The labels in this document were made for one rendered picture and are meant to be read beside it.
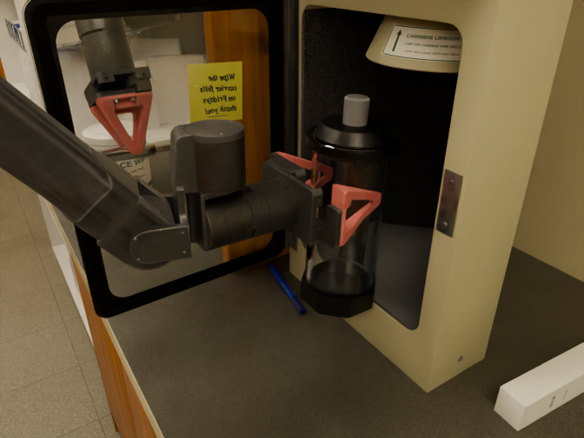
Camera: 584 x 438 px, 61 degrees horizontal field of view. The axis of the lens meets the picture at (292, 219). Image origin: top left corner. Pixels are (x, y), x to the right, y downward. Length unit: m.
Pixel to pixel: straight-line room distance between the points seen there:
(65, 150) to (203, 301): 0.42
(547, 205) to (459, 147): 0.50
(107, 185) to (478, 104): 0.34
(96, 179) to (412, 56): 0.34
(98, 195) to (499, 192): 0.40
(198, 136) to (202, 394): 0.34
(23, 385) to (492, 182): 1.93
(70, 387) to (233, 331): 1.42
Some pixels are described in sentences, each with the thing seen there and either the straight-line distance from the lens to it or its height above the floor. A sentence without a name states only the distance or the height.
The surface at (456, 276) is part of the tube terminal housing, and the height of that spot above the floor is 1.11.
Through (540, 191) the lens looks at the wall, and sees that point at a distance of 0.99.
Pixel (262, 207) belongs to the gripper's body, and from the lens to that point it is 0.50.
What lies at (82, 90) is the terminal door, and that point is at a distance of 0.60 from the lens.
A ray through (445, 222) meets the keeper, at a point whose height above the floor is 1.18.
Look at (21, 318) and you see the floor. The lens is 2.53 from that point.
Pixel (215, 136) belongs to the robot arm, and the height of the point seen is 1.28.
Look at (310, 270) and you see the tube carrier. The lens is 0.63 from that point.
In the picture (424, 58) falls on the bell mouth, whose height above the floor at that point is 1.33.
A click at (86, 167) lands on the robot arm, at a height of 1.27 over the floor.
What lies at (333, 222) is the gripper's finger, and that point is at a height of 1.18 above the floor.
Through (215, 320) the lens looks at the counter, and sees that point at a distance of 0.77.
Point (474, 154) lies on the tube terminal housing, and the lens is 0.50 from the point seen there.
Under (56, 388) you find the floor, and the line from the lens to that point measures 2.13.
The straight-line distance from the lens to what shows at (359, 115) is 0.56.
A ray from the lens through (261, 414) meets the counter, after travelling 0.64.
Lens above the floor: 1.43
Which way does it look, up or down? 28 degrees down
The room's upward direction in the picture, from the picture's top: straight up
